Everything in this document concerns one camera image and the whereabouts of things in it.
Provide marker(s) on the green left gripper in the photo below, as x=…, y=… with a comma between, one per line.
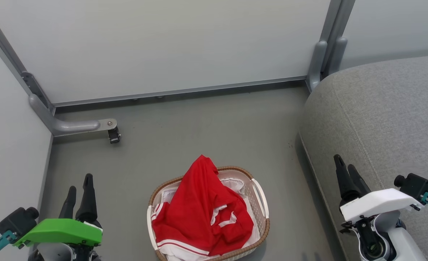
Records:
x=62, y=232

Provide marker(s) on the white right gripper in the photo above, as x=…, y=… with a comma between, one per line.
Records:
x=377, y=203

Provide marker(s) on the red garment with white stripes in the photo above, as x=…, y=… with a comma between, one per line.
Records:
x=196, y=210

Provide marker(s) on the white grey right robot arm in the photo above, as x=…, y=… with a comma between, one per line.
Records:
x=395, y=239

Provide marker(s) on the grey fabric sofa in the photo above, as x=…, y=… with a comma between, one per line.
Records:
x=387, y=127

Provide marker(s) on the black caster wheel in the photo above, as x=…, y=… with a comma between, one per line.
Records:
x=114, y=136

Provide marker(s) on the long grey partition foot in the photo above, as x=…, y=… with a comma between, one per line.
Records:
x=65, y=126

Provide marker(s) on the cream laundry basket brown rim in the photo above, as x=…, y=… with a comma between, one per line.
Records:
x=261, y=217

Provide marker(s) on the white liner cloth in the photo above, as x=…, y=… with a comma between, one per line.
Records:
x=237, y=185

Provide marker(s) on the grey upright partition foot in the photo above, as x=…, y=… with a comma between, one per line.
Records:
x=316, y=65
x=337, y=54

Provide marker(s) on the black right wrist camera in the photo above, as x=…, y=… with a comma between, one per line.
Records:
x=415, y=185

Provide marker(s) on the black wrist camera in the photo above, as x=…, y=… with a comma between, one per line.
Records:
x=16, y=221
x=415, y=185

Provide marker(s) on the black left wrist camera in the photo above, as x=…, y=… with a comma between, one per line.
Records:
x=16, y=221

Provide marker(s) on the grey partition bottom rail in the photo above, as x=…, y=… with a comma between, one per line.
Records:
x=181, y=90

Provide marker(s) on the grey double partition post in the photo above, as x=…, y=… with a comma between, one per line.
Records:
x=335, y=18

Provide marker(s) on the grey slanted partition post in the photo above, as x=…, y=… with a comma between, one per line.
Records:
x=4, y=49

